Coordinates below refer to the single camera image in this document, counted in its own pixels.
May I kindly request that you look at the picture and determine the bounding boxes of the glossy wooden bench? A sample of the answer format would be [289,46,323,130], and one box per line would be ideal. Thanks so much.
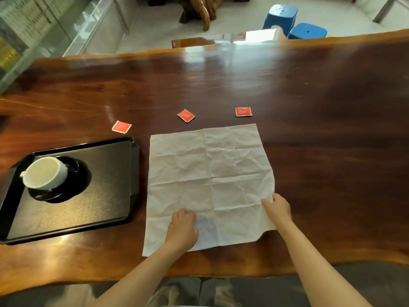
[171,28,287,49]

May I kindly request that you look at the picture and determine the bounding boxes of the white ceramic cup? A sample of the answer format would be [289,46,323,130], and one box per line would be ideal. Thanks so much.
[20,156,68,191]

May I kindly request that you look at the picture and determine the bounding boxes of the carved wooden root stand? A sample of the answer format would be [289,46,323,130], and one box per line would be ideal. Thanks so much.
[148,0,251,32]

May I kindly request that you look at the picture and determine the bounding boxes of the black rectangular serving tray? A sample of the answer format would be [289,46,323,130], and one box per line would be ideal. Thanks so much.
[0,136,140,245]

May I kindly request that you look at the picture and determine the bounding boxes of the person's left hand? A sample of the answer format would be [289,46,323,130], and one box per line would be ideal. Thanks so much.
[164,208,199,252]

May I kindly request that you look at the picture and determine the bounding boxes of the person's right shoe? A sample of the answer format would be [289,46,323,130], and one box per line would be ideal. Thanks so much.
[213,279,238,307]

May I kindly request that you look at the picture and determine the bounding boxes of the person's right forearm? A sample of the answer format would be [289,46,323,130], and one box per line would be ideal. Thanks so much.
[277,219,374,307]

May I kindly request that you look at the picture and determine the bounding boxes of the person's left shoe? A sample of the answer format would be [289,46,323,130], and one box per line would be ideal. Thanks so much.
[148,283,181,307]

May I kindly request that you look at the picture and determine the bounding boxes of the blue plastic stool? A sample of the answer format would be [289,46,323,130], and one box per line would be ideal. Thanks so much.
[262,4,298,37]
[287,22,328,40]

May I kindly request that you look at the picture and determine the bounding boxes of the glass display cabinet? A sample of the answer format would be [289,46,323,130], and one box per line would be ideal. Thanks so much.
[0,0,138,94]

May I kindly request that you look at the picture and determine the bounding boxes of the white cabinet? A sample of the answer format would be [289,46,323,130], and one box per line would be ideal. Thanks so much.
[351,0,409,32]

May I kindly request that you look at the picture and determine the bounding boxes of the black saucer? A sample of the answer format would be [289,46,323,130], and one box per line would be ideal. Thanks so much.
[27,156,79,202]

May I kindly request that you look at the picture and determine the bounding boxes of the white paper napkin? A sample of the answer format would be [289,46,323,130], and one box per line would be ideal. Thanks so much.
[142,123,277,257]

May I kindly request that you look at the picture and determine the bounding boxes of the person's right hand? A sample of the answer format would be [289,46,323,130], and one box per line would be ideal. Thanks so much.
[261,193,293,229]

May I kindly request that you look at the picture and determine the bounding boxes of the person's shoe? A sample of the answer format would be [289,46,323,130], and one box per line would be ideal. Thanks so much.
[213,279,238,307]
[148,283,181,307]

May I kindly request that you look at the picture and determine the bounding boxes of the person's left forearm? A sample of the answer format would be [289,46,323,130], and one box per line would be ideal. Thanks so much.
[89,241,192,307]

